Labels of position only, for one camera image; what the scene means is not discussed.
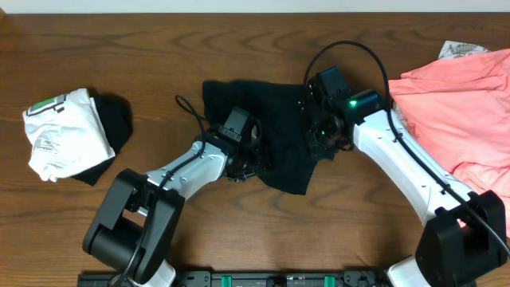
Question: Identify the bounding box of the white folded t-shirt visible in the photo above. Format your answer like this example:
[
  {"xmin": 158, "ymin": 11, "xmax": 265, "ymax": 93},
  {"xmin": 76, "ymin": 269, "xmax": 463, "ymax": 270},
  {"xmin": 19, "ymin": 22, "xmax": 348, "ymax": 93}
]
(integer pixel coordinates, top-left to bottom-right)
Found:
[{"xmin": 22, "ymin": 88, "xmax": 116, "ymax": 182}]

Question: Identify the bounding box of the black folded garment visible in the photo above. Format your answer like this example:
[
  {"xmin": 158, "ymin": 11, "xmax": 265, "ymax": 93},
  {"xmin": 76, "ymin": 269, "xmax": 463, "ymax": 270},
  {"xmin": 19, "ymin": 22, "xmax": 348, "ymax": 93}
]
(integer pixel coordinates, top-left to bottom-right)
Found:
[{"xmin": 72, "ymin": 93, "xmax": 133, "ymax": 186}]

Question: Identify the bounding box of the black t-shirt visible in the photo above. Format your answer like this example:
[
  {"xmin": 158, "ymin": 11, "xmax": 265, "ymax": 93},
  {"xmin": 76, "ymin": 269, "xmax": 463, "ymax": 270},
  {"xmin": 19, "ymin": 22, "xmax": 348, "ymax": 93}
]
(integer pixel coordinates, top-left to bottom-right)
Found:
[{"xmin": 202, "ymin": 80, "xmax": 317, "ymax": 195}]

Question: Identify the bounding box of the pink t-shirt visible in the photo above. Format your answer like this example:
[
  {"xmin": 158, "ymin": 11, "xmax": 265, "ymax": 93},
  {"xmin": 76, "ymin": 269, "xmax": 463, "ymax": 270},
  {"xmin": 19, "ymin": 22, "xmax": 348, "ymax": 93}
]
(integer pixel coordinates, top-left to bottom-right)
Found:
[{"xmin": 388, "ymin": 48, "xmax": 510, "ymax": 236}]

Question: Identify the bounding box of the white printed garment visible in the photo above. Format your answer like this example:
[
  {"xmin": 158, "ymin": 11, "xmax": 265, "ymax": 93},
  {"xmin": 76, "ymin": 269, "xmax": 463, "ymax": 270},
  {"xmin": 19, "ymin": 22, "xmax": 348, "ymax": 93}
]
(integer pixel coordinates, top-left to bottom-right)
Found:
[{"xmin": 437, "ymin": 41, "xmax": 489, "ymax": 60}]

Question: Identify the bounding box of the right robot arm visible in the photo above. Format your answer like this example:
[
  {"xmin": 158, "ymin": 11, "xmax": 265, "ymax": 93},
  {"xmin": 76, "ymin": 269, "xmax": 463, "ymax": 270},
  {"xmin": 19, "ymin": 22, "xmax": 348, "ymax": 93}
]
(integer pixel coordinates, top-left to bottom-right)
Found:
[{"xmin": 301, "ymin": 69, "xmax": 508, "ymax": 286}]

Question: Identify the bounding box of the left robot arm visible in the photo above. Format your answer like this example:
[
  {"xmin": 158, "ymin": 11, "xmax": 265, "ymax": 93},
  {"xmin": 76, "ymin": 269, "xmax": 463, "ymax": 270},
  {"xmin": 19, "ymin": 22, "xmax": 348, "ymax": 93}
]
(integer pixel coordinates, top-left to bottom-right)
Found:
[{"xmin": 83, "ymin": 120, "xmax": 270, "ymax": 286}]

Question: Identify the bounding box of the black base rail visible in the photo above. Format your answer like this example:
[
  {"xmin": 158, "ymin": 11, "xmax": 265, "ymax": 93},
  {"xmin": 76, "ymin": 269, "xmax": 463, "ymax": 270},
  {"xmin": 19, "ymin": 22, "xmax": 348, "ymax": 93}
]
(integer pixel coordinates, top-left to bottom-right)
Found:
[{"xmin": 77, "ymin": 270, "xmax": 394, "ymax": 287}]

